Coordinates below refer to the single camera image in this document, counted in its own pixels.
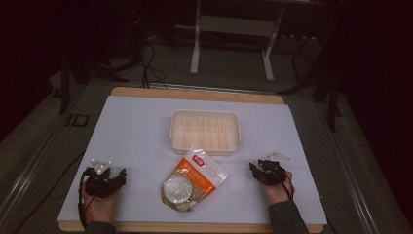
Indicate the white metal table frame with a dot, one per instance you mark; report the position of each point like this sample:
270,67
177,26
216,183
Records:
233,26

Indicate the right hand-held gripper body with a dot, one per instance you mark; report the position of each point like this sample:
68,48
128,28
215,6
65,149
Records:
272,174

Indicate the orange and clear snack packet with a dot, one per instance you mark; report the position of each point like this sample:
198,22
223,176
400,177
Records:
195,178

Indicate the black floor bracket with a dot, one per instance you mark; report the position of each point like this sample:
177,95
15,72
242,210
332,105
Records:
78,120

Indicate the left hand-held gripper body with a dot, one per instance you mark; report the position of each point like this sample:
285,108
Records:
99,183

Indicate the aluminium floor rail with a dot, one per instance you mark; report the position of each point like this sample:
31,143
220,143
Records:
352,175
27,177

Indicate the person's right hand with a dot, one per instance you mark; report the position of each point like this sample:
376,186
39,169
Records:
276,193

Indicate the black metal stand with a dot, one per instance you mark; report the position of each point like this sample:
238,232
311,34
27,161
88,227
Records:
331,97
65,87

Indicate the white plastic tray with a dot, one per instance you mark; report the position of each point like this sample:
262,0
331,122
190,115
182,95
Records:
205,133

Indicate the power strip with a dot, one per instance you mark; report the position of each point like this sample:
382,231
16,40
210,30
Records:
298,37

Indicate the white table mat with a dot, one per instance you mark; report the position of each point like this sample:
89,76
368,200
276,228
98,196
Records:
136,136

